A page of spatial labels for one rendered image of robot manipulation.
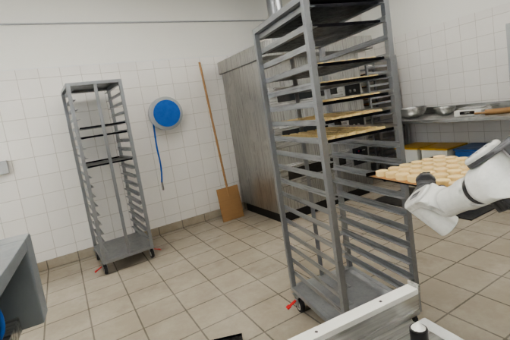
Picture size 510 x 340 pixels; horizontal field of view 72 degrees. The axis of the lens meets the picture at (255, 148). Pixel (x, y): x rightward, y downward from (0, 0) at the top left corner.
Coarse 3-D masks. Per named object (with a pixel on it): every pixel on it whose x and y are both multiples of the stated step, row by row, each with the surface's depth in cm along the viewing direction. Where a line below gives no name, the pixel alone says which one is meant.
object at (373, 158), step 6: (336, 156) 232; (342, 156) 229; (348, 156) 223; (354, 156) 217; (360, 156) 211; (366, 156) 206; (372, 156) 201; (378, 156) 196; (378, 162) 194; (384, 162) 190; (390, 162) 188; (396, 162) 184
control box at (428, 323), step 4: (420, 320) 76; (424, 320) 76; (428, 320) 76; (424, 324) 75; (428, 324) 74; (432, 324) 74; (436, 324) 74; (428, 328) 73; (432, 328) 73; (436, 328) 73; (440, 328) 73; (436, 332) 72; (440, 332) 71; (444, 332) 71; (448, 332) 71; (440, 336) 70; (444, 336) 70; (448, 336) 70; (452, 336) 70; (456, 336) 70
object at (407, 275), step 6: (348, 246) 241; (354, 246) 235; (360, 252) 229; (366, 252) 224; (372, 258) 218; (378, 258) 213; (384, 264) 208; (390, 264) 204; (390, 270) 201; (396, 270) 199; (402, 270) 195; (402, 276) 192; (408, 276) 191
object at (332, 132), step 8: (328, 128) 220; (336, 128) 211; (344, 128) 204; (352, 128) 196; (360, 128) 190; (368, 128) 185; (376, 128) 182; (288, 136) 212; (296, 136) 203; (304, 136) 195; (312, 136) 189; (328, 136) 177; (336, 136) 173; (344, 136) 172
